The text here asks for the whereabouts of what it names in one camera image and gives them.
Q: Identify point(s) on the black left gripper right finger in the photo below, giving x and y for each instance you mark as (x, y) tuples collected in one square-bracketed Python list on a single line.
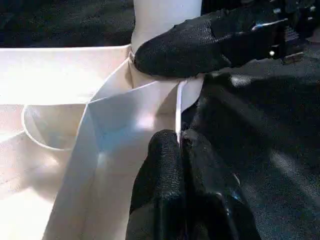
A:
[(217, 200)]

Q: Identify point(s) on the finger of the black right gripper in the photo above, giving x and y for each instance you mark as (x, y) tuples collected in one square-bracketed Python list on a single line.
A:
[(190, 50)]

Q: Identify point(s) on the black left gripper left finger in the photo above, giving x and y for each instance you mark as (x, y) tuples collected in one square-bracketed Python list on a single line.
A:
[(160, 192)]

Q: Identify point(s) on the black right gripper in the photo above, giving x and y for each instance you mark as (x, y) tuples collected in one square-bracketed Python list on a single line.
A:
[(282, 30)]

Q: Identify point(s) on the white plastic table leg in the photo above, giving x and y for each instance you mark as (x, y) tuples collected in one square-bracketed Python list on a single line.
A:
[(162, 17)]

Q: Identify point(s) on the white plastic table top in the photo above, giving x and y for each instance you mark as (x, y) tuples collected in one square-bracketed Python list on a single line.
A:
[(62, 75)]

